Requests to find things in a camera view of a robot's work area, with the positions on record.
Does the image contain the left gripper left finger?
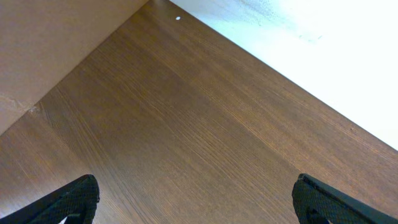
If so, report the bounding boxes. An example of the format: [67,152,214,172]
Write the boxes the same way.
[1,174,100,224]

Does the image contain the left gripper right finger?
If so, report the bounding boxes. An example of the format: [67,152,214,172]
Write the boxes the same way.
[292,174,397,224]

